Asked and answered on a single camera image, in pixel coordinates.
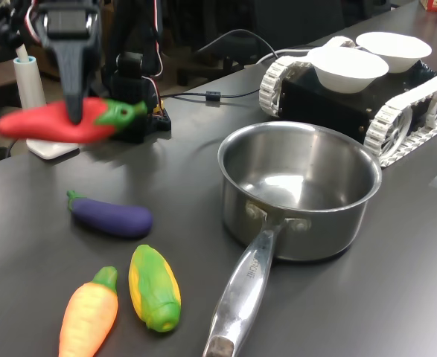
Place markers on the red toy chilli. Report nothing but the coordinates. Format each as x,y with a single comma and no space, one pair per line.
39,124

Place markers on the orange toy carrot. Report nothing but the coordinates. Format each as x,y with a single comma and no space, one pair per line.
88,316

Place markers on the tracked vehicle with white tracks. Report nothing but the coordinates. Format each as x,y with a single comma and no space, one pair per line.
322,104

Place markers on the white bowl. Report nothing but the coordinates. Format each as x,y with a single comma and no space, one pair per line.
393,50
348,70

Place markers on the purple toy aubergine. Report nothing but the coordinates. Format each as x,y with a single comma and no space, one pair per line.
114,217

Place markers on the yellow green toy corn cob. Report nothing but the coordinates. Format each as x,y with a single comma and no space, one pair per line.
155,290

